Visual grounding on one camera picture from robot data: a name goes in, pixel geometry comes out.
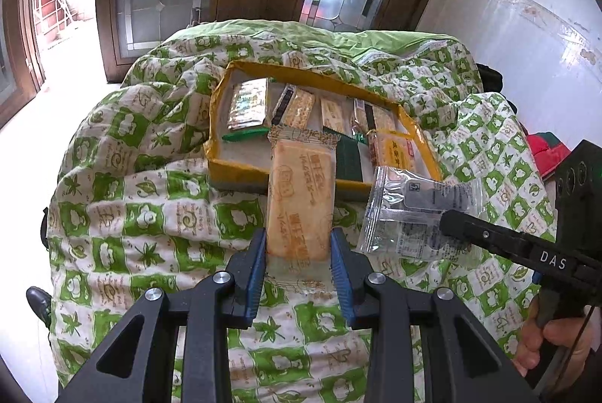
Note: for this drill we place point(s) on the beige biscuit packet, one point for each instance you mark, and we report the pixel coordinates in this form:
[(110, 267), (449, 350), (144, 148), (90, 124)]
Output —
[(301, 196), (335, 113)]

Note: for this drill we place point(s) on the dark rounded object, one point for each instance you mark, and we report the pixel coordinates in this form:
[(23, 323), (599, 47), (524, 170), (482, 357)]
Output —
[(38, 304)]

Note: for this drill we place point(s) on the yellow cardboard tray box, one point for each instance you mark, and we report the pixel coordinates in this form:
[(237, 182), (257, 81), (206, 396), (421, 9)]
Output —
[(244, 153)]

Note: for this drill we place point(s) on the green white printed blanket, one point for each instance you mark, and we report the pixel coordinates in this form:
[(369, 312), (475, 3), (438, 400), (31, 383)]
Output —
[(141, 196)]

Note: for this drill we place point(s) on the dark green snack packet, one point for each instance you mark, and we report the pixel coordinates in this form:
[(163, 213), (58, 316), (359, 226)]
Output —
[(352, 158)]

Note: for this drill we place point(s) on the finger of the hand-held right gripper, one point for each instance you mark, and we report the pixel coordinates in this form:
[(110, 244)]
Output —
[(494, 238)]

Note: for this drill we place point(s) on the shiny wafer packet green edge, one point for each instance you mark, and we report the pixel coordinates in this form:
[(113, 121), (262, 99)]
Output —
[(247, 104)]

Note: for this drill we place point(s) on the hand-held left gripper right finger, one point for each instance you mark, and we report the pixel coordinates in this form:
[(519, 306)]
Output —
[(342, 280)]

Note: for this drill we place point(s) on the rectangular cracker packet dark label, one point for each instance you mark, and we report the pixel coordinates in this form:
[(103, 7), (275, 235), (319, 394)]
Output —
[(301, 106)]

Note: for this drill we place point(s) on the black cloth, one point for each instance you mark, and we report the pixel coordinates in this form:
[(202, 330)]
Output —
[(489, 78)]

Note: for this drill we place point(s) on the clear grey-label snack packet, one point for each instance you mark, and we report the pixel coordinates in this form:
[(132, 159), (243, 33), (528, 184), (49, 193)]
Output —
[(399, 215)]

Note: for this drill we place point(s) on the wooden framed glass window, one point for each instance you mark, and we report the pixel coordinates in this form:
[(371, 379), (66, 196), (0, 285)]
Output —
[(23, 55)]

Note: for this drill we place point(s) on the yellow square cracker packet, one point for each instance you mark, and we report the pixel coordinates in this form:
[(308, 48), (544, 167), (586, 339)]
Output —
[(399, 153)]

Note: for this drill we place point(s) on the person's right hand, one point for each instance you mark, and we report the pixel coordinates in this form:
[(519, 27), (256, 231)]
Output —
[(564, 337)]

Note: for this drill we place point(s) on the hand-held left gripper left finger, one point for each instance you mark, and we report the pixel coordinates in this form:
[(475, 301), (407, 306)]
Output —
[(256, 276)]

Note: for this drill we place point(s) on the red cloth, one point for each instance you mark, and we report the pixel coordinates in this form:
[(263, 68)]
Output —
[(545, 153)]

